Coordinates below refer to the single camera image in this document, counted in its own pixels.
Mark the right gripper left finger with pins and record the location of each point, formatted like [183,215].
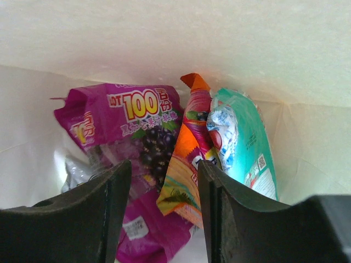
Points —
[80,225]

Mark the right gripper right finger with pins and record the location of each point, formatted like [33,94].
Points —
[242,225]

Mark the brown paper bag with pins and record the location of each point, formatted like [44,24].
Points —
[291,58]

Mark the orange fruit candy bag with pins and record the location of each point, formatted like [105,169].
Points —
[180,193]

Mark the teal white snack bag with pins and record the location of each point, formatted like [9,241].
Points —
[238,133]

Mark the purple grape candy bag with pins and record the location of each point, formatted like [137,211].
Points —
[113,123]

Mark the light green snack packet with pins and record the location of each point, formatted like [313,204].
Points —
[79,172]

